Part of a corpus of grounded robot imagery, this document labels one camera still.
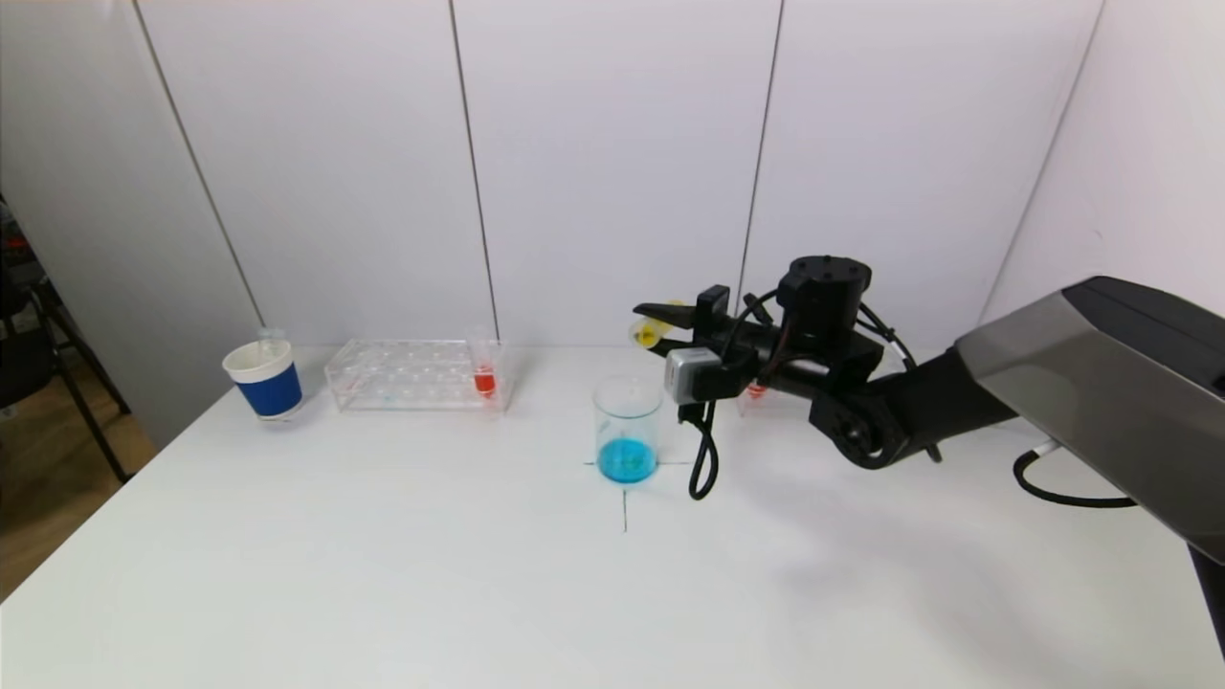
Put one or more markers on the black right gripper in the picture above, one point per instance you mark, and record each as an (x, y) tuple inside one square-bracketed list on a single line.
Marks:
[(711, 311)]

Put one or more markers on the test tube with yellow pigment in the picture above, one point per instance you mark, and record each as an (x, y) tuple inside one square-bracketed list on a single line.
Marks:
[(651, 333)]

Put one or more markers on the test tube with blue pigment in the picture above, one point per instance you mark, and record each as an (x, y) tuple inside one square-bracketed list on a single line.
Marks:
[(272, 343)]

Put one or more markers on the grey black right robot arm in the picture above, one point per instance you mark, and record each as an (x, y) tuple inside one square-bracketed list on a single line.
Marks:
[(1101, 383)]

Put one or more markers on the clear acrylic test tube rack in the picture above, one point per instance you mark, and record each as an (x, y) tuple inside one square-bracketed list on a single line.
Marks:
[(775, 410), (412, 378)]

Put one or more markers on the clear glass beaker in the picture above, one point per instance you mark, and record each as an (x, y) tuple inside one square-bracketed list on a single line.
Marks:
[(627, 461)]

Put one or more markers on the white paper cup blue sleeve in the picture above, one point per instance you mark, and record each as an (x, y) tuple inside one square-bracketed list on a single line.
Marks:
[(269, 390)]

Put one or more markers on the black metal stand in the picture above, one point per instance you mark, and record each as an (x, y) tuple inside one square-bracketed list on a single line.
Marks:
[(19, 364)]

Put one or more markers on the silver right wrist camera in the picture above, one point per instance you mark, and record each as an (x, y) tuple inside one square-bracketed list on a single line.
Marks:
[(689, 373)]

